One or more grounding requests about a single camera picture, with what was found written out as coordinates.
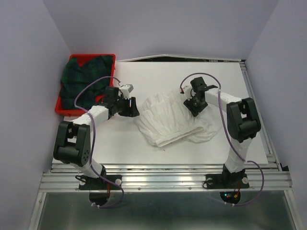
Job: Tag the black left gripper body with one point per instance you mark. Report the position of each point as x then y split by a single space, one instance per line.
123 106

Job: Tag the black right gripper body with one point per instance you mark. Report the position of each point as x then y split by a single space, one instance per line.
195 106

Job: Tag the white pleated skirt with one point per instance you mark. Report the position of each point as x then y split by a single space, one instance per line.
164 119

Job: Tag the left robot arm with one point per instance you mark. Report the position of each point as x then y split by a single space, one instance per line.
75 139

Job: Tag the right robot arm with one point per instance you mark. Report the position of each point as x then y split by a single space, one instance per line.
240 121

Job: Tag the green plaid skirt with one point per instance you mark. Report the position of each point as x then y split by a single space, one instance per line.
81 81

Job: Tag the red plastic tray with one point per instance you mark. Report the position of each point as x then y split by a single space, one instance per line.
72 110

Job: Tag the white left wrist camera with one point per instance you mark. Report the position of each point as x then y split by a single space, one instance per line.
125 90

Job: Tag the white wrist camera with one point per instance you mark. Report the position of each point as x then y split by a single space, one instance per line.
125 90
187 91

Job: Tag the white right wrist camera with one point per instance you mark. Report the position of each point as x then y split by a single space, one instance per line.
187 91

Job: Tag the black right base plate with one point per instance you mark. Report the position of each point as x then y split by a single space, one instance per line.
223 181

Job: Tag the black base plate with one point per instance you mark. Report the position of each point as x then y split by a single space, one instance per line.
88 183
223 181

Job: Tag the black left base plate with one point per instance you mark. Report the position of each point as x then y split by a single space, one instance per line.
88 183

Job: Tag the aluminium frame rails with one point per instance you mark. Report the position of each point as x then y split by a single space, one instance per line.
163 187

